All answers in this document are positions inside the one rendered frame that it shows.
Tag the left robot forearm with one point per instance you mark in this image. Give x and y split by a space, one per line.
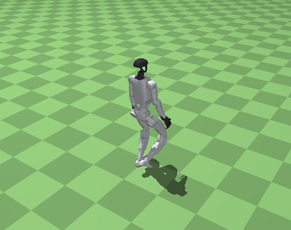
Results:
133 102

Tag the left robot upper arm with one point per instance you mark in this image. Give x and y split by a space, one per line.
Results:
130 86

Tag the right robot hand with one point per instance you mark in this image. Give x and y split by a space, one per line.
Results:
167 121

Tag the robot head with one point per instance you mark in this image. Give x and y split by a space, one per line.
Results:
139 63

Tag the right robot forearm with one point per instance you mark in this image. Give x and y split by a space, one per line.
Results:
159 109

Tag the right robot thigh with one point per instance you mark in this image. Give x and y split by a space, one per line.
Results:
157 125

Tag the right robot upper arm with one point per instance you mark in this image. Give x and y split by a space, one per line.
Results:
152 86

